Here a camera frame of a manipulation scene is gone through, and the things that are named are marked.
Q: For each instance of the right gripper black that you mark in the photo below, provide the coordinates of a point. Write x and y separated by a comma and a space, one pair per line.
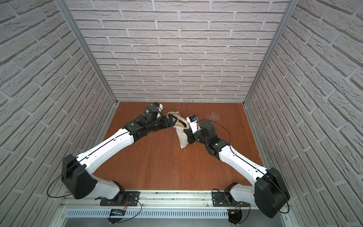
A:
186, 132

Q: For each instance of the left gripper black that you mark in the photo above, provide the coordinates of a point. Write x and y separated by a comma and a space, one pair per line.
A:
172, 120

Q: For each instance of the beige cloth soil bag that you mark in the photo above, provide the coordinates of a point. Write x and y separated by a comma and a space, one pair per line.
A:
181, 124

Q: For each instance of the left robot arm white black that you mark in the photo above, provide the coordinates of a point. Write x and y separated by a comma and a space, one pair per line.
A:
77, 172

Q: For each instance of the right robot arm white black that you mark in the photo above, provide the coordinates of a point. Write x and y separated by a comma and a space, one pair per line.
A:
267, 190

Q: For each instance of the right controller board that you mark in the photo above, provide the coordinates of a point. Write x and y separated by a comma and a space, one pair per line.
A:
234, 216

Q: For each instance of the controller board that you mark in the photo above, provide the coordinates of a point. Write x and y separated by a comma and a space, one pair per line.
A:
234, 216
116, 216

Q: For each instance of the left controller board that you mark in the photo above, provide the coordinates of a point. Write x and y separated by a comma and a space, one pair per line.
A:
116, 216

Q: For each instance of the vent grille strip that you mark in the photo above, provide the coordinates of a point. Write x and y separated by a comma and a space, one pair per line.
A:
151, 213

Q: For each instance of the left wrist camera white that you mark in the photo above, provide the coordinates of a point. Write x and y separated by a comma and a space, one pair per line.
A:
154, 109

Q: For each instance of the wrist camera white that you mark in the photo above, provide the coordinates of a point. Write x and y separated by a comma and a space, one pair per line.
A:
154, 109
193, 123

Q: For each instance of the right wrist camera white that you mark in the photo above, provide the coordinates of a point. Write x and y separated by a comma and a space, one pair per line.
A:
193, 123

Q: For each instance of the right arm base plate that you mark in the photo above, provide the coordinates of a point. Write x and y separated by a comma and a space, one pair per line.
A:
222, 199

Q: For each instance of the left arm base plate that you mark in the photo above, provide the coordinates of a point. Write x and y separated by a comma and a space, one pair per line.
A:
129, 198

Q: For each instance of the aluminium front rail frame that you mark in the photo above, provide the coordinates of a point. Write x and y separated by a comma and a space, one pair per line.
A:
174, 199

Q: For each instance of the right corner aluminium post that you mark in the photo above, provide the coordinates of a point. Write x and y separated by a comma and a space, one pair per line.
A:
272, 46

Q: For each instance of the corner aluminium post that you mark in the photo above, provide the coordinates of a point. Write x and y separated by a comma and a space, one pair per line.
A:
272, 46
66, 13

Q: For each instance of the left corner aluminium post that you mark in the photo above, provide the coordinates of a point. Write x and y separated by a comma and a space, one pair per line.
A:
66, 13

